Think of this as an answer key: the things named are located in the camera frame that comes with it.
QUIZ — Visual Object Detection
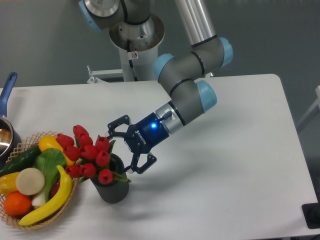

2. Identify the yellow banana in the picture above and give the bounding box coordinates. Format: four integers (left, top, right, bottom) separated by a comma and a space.
18, 165, 73, 227

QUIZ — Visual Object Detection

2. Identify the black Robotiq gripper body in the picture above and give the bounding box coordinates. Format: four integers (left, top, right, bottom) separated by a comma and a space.
124, 112, 169, 154

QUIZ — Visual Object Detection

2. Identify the green bok choy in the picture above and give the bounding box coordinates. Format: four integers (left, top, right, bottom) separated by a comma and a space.
32, 148, 66, 208

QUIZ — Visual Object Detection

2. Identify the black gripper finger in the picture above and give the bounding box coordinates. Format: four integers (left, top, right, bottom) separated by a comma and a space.
122, 151, 158, 175
104, 114, 132, 140

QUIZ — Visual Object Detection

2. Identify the red tulip bouquet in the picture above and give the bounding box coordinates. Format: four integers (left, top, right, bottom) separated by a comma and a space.
55, 125, 131, 185

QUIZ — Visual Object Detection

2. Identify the dark red vegetable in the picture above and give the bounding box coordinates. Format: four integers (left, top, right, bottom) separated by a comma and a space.
50, 179, 60, 199

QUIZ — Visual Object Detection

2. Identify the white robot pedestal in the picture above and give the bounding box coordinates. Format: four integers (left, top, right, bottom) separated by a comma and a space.
86, 13, 216, 85

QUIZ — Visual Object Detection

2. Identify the yellow lemon squash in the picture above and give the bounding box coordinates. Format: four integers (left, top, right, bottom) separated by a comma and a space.
38, 135, 75, 166

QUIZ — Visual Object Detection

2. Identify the blue handled saucepan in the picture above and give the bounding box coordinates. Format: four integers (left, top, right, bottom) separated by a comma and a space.
0, 72, 22, 169

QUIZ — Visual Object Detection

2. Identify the orange fruit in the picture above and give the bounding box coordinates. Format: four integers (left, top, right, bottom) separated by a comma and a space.
3, 191, 32, 216

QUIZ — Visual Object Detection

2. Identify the dark grey ribbed vase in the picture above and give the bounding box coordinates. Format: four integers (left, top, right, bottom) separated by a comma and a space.
90, 153, 129, 204

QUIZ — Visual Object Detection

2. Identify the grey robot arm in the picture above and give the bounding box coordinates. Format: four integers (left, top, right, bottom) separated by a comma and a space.
78, 0, 233, 174

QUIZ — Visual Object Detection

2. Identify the woven wicker basket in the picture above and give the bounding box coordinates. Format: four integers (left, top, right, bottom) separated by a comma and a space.
0, 130, 78, 231

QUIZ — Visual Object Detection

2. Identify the green cucumber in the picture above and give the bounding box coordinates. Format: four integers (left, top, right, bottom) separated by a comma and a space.
0, 145, 41, 177

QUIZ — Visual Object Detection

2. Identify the white frame at right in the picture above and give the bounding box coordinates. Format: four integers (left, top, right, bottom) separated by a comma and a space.
296, 85, 320, 133

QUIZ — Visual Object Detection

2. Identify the black device at edge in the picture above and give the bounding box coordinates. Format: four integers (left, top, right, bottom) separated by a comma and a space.
301, 202, 320, 229

